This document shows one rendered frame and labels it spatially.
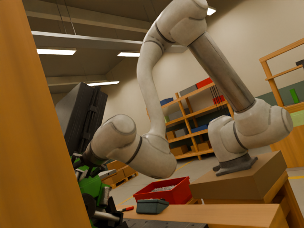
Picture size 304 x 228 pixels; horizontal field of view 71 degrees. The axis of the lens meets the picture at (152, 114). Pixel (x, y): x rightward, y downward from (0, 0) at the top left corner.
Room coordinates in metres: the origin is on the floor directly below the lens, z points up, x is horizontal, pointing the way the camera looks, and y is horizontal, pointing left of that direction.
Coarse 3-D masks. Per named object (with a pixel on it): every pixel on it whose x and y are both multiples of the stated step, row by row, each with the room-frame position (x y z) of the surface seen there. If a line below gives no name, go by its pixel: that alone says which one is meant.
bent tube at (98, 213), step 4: (76, 172) 0.89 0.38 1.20; (80, 172) 0.90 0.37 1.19; (76, 176) 0.88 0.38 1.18; (96, 212) 0.86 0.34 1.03; (100, 212) 0.88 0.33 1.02; (96, 216) 0.86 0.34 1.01; (100, 216) 0.87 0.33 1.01; (104, 216) 0.87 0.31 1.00; (108, 216) 0.88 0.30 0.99; (112, 216) 0.89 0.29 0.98; (116, 216) 0.90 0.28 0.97; (104, 220) 0.88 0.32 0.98; (112, 220) 0.89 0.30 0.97; (116, 220) 0.90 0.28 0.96
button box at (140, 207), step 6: (138, 204) 1.08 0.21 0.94; (144, 204) 1.05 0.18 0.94; (150, 204) 1.02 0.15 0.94; (156, 204) 0.99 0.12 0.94; (162, 204) 1.01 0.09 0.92; (168, 204) 1.04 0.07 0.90; (138, 210) 1.06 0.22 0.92; (144, 210) 1.04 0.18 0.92; (150, 210) 1.01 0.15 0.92; (156, 210) 0.98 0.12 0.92; (162, 210) 1.00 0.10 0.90
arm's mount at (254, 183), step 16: (256, 160) 1.12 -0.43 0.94; (272, 160) 1.05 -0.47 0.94; (208, 176) 1.17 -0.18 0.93; (224, 176) 1.04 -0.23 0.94; (240, 176) 0.94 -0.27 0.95; (256, 176) 0.92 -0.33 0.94; (272, 176) 1.01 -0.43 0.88; (192, 192) 1.16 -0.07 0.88; (208, 192) 1.08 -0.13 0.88; (224, 192) 1.01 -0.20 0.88; (240, 192) 0.96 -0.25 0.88; (256, 192) 0.90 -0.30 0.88
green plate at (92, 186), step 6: (78, 168) 0.94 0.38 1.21; (84, 168) 0.96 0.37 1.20; (84, 180) 0.93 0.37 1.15; (90, 180) 0.95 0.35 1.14; (96, 180) 0.96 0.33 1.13; (84, 186) 0.92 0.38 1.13; (90, 186) 0.93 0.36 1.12; (96, 186) 0.95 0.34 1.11; (90, 192) 0.92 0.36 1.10; (96, 192) 0.94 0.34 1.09
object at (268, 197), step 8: (280, 176) 1.06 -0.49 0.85; (288, 176) 1.12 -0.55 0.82; (280, 184) 1.04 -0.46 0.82; (272, 192) 0.97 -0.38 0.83; (208, 200) 1.11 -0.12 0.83; (216, 200) 1.08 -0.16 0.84; (224, 200) 1.04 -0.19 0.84; (232, 200) 1.01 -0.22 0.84; (240, 200) 0.98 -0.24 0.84; (248, 200) 0.96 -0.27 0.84; (256, 200) 0.93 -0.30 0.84; (264, 200) 0.91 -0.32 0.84
